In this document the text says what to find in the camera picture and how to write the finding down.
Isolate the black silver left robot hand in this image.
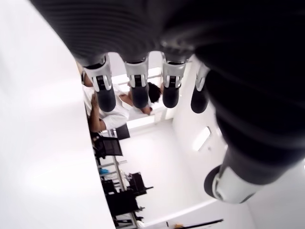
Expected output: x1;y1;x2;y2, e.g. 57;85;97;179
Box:
28;0;305;205

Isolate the rectangular ceiling light panel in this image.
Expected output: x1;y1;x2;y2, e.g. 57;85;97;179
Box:
192;126;212;153

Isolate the seated person in white shirt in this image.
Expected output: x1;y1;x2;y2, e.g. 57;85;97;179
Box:
81;71;164;133

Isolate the black chair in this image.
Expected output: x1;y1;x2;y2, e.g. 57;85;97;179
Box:
92;125;131;158

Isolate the black equipment rack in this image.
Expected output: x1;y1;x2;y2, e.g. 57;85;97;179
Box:
102;172;154;215

